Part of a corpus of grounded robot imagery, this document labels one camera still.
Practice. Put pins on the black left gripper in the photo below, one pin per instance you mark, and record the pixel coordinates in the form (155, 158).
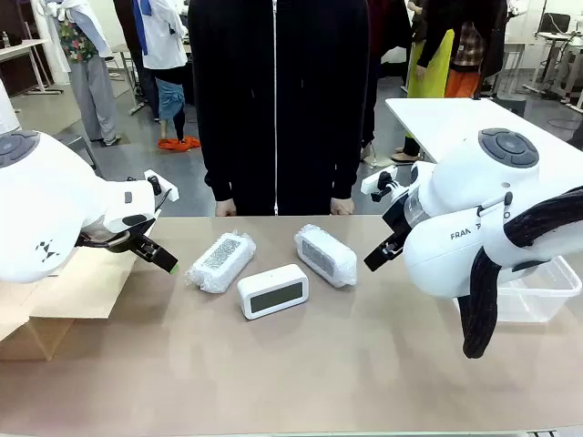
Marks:
(139, 241)

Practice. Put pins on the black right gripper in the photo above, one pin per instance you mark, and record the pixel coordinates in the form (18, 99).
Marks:
(401, 223)

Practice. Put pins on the bubble-wrapped clock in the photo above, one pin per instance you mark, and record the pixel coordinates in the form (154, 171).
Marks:
(325, 255)
(221, 261)

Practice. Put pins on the white unwrapped digital clock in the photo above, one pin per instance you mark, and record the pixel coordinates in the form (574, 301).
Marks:
(273, 291)

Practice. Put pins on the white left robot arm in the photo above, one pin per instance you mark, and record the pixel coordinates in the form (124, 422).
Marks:
(54, 205)

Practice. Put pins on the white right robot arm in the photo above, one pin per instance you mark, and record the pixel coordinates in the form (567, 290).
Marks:
(455, 191)

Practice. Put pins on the person's right forearm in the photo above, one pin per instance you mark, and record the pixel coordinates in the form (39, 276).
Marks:
(218, 155)

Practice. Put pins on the person's left forearm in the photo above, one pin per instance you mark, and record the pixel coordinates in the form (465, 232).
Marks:
(348, 155)

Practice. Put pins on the person's left hand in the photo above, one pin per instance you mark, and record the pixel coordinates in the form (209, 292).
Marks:
(342, 206)

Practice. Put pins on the person's right hand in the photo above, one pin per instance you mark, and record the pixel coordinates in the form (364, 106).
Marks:
(226, 208)

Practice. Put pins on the brown cardboard box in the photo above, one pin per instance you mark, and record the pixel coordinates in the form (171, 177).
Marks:
(68, 296)

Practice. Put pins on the orange cloth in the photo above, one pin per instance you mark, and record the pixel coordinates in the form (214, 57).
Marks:
(178, 144)

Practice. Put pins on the white table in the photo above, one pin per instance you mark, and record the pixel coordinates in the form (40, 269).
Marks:
(437, 123)

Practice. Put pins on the clear plastic bin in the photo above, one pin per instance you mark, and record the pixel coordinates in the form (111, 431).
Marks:
(537, 296)

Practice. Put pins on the person torso in black jacket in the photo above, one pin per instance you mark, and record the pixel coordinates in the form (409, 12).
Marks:
(250, 91)

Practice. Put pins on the bystander with yellow apron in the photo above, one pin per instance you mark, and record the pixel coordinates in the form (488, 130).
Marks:
(430, 59)

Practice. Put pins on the bystander with orange trousers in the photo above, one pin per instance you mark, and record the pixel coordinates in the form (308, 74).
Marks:
(464, 68)

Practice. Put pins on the bystander in white coat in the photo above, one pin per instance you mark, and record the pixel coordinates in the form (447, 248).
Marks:
(164, 45)

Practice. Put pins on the white desk with grey legs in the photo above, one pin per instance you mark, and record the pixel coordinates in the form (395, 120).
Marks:
(27, 50)

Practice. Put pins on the white desk with monitor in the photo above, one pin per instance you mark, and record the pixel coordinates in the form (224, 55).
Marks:
(553, 45)

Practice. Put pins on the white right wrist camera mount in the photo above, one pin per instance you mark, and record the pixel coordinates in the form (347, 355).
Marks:
(380, 182)

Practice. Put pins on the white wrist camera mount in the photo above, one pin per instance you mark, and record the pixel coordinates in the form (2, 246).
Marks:
(165, 187)
(380, 182)

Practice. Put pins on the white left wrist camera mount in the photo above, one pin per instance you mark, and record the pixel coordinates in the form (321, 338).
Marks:
(165, 187)

